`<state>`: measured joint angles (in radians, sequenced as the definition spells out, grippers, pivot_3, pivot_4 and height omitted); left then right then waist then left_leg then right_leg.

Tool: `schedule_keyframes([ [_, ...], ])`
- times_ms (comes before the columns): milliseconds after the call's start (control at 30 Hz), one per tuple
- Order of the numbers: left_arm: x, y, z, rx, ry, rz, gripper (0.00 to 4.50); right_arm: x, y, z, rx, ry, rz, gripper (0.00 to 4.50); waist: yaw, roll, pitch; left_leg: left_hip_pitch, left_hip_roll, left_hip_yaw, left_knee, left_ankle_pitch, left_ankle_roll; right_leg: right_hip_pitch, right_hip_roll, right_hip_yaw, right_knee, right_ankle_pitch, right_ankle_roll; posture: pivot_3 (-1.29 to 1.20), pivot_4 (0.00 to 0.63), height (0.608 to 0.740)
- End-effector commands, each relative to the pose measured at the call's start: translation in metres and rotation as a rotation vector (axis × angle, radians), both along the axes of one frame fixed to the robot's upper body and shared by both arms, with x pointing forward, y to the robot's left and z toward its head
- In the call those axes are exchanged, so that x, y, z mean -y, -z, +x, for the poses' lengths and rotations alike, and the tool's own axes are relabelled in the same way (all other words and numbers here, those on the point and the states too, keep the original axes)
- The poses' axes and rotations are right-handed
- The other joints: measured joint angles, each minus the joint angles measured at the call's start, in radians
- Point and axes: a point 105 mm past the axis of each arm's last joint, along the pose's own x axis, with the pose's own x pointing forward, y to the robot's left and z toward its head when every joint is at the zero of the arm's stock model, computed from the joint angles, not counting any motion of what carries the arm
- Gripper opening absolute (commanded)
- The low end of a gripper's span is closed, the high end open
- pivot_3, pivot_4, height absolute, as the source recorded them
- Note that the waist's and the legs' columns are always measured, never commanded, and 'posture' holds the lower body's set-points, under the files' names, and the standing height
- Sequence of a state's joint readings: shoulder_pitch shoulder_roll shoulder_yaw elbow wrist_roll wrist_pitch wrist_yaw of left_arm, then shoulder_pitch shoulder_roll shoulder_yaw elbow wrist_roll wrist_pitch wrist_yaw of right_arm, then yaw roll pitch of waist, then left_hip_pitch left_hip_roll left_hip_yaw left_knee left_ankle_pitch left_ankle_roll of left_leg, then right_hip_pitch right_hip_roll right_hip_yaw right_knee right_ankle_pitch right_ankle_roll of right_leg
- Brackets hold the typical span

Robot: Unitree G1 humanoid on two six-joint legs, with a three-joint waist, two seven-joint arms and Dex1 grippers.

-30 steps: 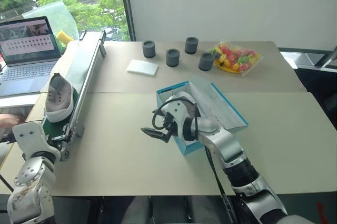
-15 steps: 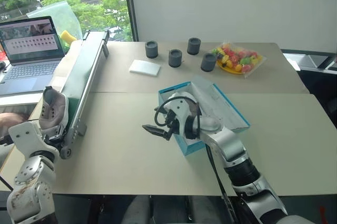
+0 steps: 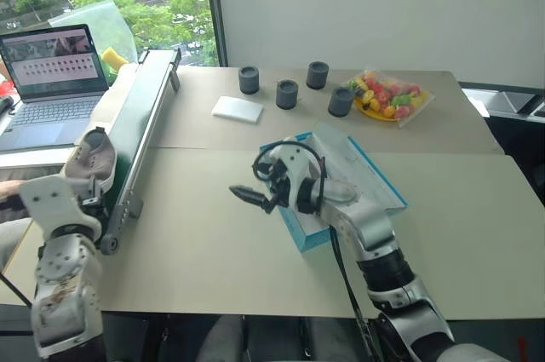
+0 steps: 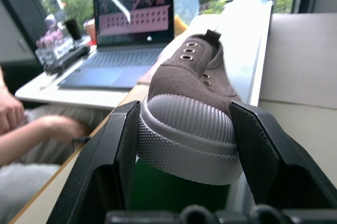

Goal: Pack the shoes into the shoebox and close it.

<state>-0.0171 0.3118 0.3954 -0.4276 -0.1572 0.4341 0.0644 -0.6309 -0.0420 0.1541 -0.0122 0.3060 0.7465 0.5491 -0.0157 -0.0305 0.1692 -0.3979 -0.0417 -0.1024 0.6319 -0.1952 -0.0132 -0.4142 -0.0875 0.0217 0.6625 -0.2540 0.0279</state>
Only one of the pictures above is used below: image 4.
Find grey canvas sneaker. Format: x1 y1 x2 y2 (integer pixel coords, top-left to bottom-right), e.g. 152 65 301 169
136 29 244 186

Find person's grey trousers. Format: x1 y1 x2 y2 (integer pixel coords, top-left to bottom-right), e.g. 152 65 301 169
0 104 111 224

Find open grey laptop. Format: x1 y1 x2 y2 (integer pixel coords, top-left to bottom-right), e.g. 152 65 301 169
57 0 175 90

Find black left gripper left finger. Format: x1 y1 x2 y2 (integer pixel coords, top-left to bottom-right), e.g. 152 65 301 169
46 100 141 224

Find orange paper cup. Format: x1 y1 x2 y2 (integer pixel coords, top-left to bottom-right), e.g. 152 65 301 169
83 20 97 42

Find person's bare hand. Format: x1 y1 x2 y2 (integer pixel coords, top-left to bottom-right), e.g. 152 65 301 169
0 92 26 135

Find black device with cables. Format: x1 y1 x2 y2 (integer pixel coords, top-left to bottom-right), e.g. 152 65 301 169
43 44 92 74

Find black cup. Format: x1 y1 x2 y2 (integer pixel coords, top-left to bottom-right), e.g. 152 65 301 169
64 19 83 41

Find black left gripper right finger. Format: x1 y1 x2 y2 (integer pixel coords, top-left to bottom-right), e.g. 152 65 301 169
228 100 337 224

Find green mat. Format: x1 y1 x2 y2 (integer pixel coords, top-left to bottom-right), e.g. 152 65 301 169
128 157 232 213

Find white side table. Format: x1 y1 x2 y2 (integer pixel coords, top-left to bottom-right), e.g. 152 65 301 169
15 47 164 111

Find clear plastic flower package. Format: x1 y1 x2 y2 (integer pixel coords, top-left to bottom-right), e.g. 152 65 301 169
35 14 76 64

